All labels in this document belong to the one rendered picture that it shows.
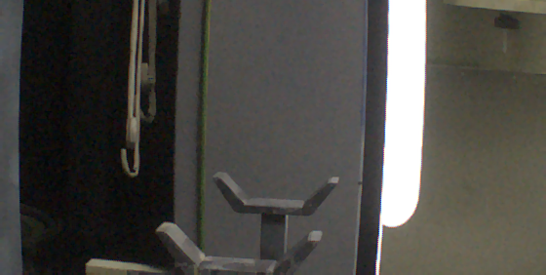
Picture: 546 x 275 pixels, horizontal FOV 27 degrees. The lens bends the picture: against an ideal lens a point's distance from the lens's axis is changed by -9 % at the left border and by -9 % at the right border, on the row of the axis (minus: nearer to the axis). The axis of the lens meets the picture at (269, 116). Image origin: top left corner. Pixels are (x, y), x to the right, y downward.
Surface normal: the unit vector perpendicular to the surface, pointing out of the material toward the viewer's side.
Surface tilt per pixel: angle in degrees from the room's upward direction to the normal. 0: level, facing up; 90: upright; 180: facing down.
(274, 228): 90
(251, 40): 90
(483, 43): 90
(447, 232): 57
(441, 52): 90
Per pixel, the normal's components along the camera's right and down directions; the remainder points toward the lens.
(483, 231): -0.06, -0.47
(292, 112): -0.09, 0.08
